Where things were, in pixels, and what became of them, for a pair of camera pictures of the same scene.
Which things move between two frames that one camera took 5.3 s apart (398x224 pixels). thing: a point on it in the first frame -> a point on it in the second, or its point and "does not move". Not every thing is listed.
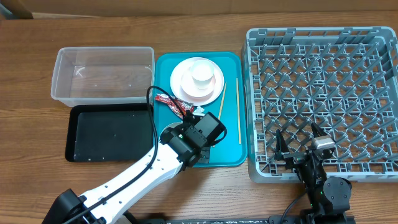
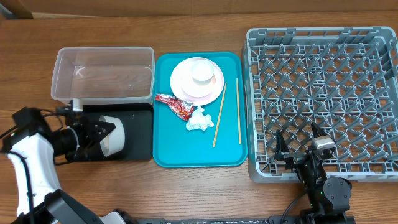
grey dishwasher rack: (344, 78) does not move
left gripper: (206, 152) -> (89, 127)
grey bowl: (165, 134) -> (114, 142)
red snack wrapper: (185, 106) does not move
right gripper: (295, 158) does not move
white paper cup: (202, 73) does not move
